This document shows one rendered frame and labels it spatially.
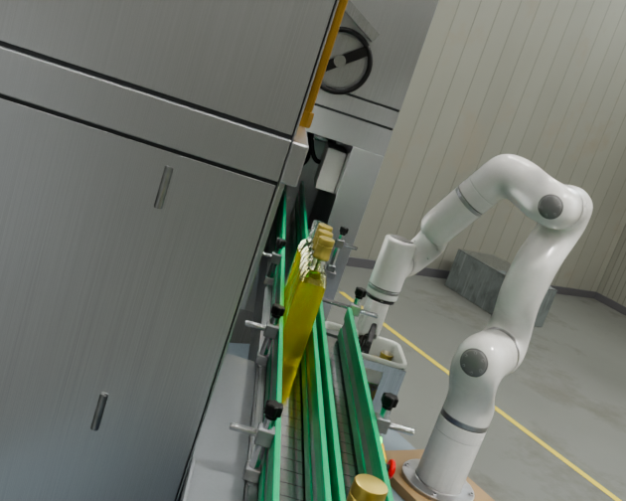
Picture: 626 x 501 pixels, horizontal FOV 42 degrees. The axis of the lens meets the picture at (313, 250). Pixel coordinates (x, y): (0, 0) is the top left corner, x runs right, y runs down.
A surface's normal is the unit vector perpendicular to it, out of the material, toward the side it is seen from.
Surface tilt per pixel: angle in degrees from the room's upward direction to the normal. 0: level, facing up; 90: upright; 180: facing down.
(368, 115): 90
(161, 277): 90
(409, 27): 90
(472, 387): 127
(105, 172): 90
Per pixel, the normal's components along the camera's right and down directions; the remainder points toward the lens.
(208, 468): 0.31, -0.92
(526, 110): 0.53, 0.37
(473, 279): -0.79, -0.11
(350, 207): 0.03, 0.26
